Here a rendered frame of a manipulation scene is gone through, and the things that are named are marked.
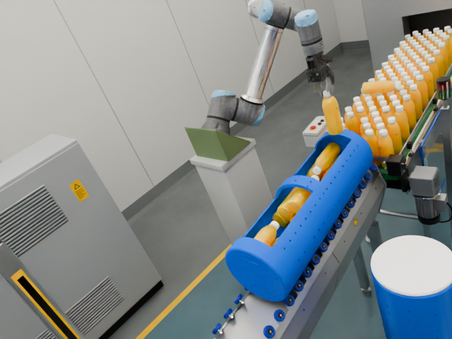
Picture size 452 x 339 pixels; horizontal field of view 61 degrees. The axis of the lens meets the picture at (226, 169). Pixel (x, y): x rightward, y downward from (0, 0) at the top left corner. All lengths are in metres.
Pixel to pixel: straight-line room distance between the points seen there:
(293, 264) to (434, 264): 0.48
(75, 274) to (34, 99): 1.74
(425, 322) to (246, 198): 1.36
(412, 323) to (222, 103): 1.55
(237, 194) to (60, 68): 2.28
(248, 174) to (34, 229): 1.41
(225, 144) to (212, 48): 2.81
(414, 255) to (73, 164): 2.08
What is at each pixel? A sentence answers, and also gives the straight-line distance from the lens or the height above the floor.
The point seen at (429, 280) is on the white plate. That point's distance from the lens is 1.50.
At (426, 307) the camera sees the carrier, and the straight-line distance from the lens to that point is 1.51.
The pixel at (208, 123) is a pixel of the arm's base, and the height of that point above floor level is 1.31.
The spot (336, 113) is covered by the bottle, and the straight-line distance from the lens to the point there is 1.87.
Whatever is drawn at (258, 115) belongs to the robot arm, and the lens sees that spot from 2.45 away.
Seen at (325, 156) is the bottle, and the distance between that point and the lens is 1.97.
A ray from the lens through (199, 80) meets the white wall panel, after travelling 4.83.
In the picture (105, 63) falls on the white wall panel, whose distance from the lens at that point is 4.22.
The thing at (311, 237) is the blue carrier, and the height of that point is 1.12.
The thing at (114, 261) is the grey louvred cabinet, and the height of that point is 0.52.
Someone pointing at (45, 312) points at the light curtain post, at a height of 1.43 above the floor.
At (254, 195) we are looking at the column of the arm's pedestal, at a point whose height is 0.75.
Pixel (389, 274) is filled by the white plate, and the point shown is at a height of 1.04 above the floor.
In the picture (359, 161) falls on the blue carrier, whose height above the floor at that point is 1.14.
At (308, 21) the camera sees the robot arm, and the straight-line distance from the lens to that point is 1.70.
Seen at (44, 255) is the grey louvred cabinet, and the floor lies 0.91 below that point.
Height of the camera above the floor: 2.18
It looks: 28 degrees down
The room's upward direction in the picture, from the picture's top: 23 degrees counter-clockwise
